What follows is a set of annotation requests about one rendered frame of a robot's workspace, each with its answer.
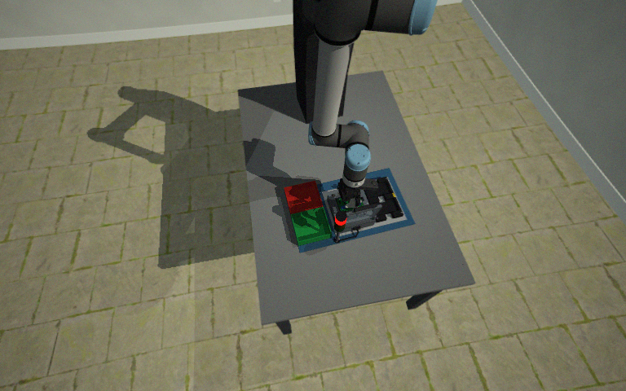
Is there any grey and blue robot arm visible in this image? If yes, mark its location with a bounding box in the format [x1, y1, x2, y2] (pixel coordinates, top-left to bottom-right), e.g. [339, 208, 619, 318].
[302, 0, 437, 191]

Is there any green circuit board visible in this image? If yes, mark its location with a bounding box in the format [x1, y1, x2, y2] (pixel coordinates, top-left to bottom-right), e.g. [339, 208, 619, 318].
[337, 198, 364, 212]

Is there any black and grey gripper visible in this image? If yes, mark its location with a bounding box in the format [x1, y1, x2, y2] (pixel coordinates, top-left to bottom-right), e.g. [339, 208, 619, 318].
[337, 178, 360, 211]

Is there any red bin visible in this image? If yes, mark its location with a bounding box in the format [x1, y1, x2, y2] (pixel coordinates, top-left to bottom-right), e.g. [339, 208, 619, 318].
[284, 181, 323, 215]

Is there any green bin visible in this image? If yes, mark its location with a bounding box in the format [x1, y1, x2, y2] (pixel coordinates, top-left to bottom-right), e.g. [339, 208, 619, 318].
[291, 207, 332, 246]

